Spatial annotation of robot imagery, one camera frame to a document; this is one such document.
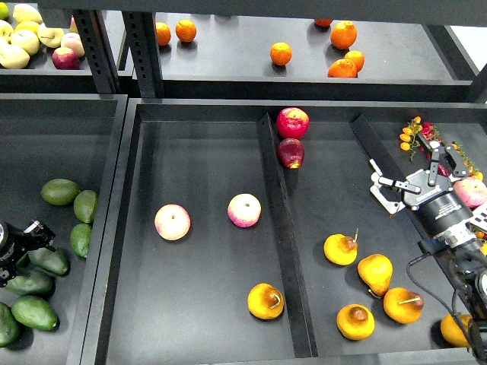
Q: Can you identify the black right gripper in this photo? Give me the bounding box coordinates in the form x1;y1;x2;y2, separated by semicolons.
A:
369;133;476;247

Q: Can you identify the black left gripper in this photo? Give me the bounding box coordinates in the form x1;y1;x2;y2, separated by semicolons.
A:
0;220;56;287

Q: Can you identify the dark green avocado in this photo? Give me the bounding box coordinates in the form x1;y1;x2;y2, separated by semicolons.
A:
28;248;70;277

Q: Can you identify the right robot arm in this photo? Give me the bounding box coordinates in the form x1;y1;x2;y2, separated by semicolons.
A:
370;133;486;364

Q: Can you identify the green avocado lower middle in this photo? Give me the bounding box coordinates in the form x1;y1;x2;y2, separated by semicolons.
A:
5;269;54;297

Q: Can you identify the green avocado top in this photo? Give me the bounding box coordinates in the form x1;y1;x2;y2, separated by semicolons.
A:
40;179;81;206

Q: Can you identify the green avocado bottom left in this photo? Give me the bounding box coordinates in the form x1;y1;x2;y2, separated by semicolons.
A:
0;302;21;348

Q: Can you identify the yellow pear upright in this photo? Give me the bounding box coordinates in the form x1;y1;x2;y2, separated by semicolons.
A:
358;254;393;297

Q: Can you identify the yellow pear with stem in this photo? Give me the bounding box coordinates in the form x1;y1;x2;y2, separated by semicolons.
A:
383;287;424;324

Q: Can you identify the yellow pear bottom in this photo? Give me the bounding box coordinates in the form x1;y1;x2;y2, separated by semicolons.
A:
336;303;375;341

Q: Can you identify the cherry tomato cluster top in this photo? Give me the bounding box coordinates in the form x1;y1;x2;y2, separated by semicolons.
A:
399;116;441;161

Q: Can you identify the cherry tomato cluster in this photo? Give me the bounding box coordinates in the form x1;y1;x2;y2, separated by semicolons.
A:
399;116;441;161
476;230;487;256

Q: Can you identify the white checker tag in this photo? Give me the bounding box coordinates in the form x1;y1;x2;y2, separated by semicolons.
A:
469;202;487;233

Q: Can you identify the cherry tomato cluster bottom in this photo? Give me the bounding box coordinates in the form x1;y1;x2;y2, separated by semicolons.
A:
476;230;487;256

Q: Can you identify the black left tray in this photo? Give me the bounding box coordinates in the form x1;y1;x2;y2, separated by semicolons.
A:
1;94;127;364

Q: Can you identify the black tray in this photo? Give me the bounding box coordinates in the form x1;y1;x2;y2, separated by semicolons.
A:
81;99;486;364
1;94;127;364

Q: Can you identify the dark red apple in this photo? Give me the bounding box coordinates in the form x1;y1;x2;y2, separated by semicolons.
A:
277;138;304;170

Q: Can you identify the front orange on shelf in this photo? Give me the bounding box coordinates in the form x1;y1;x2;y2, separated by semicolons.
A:
327;59;358;78

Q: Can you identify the orange behind front orange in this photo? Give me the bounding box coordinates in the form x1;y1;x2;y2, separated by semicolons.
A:
344;50;365;72

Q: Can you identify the bright red apple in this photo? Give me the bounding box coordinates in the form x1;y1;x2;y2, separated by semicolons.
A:
276;107;310;139

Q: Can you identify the pink apple left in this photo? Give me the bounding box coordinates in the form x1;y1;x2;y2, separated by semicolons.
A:
154;204;191;241

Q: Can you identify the large orange on shelf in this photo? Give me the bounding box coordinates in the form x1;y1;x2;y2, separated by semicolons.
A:
330;21;358;49

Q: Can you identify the black middle tray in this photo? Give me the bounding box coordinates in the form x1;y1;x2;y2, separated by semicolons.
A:
81;99;486;364

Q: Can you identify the orange at shelf centre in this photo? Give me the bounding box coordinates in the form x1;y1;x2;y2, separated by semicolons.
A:
269;42;292;66

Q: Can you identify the pale yellow apple front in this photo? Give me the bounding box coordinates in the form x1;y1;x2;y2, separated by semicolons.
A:
0;44;30;69

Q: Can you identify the red apple on shelf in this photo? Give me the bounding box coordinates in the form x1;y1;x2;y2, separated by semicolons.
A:
52;47;80;70

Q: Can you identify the peach on shelf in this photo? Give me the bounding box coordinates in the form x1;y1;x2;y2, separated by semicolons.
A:
61;33;85;58

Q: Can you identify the orange left on shelf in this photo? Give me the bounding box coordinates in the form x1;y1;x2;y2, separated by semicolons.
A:
175;19;197;43

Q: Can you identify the orange cherry tomato string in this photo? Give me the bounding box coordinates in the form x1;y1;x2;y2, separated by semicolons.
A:
450;141;484;182

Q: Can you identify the green avocado by wall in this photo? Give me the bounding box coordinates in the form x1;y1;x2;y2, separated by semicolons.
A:
73;190;98;224

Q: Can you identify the black shelf post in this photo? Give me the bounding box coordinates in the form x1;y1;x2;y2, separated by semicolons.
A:
122;11;164;98

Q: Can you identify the orange beside shelf post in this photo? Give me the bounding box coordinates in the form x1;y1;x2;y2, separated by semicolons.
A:
155;22;171;46

